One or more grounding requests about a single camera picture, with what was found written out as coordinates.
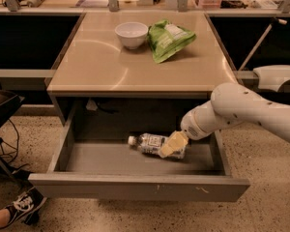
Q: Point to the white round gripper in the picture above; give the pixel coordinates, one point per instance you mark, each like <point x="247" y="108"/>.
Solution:
<point x="190" y="128"/>

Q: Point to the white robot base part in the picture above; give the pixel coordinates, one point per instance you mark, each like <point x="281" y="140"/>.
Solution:
<point x="272" y="77"/>

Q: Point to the grey stick with white tip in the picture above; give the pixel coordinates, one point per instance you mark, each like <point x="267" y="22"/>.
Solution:
<point x="274" y="21"/>

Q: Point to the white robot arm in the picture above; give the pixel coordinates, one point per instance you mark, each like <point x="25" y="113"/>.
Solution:
<point x="230" y="104"/>

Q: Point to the clear plastic water bottle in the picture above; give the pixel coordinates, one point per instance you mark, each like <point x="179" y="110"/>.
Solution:
<point x="151" y="144"/>

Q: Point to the white ceramic bowl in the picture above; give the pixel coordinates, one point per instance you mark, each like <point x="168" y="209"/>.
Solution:
<point x="131" y="34"/>

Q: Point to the green snack bag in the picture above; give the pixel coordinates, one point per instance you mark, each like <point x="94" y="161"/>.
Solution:
<point x="166" y="39"/>

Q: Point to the grey open drawer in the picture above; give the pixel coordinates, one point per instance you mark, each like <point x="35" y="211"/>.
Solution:
<point x="94" y="159"/>

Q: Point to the beige top cabinet counter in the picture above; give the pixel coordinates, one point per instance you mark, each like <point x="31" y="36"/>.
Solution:
<point x="97" y="65"/>

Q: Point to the black white sneaker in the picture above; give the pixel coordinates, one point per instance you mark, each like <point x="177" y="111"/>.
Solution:
<point x="26" y="204"/>

